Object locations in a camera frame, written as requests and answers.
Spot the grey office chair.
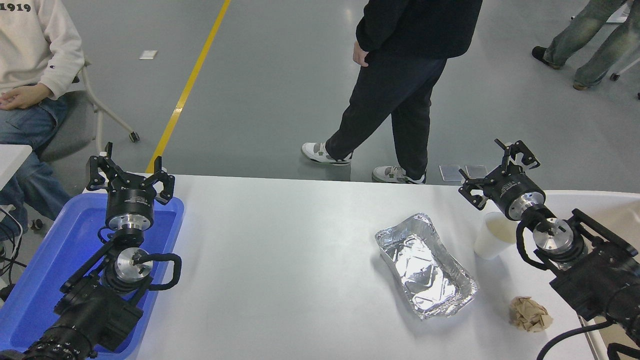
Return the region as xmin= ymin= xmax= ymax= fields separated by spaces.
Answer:
xmin=37 ymin=57 xmax=141 ymax=163

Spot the small white table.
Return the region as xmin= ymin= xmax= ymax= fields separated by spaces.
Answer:
xmin=0 ymin=144 xmax=33 ymax=191

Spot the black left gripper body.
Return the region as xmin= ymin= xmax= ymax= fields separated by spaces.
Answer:
xmin=105 ymin=180 xmax=155 ymax=222

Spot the white frame stand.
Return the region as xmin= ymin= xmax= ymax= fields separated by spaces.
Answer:
xmin=570 ymin=2 xmax=630 ymax=24

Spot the silver foil tray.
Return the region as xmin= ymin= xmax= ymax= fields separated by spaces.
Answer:
xmin=375 ymin=213 xmax=480 ymax=321

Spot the white frame chair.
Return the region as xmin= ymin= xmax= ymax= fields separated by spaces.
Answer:
xmin=609 ymin=50 xmax=640 ymax=83

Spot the crumpled tan paper ball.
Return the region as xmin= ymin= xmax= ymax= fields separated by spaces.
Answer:
xmin=509 ymin=296 xmax=554 ymax=334

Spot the person's hand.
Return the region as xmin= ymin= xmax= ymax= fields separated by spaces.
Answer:
xmin=0 ymin=84 xmax=53 ymax=111
xmin=352 ymin=41 xmax=370 ymax=68

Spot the blue plastic tray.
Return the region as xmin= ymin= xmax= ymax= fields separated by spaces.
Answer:
xmin=0 ymin=192 xmax=185 ymax=360

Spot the thin black cable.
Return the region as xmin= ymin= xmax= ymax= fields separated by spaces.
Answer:
xmin=0 ymin=206 xmax=26 ymax=281

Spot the person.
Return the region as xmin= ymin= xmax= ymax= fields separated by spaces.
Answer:
xmin=0 ymin=0 xmax=86 ymax=241
xmin=531 ymin=0 xmax=640 ymax=91
xmin=301 ymin=0 xmax=484 ymax=185

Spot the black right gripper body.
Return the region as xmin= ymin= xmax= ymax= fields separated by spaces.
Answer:
xmin=484 ymin=167 xmax=547 ymax=220

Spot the white paper cup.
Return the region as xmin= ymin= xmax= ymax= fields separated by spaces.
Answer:
xmin=473 ymin=211 xmax=521 ymax=261

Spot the large pale bin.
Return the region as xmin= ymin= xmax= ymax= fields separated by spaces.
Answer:
xmin=542 ymin=189 xmax=640 ymax=360

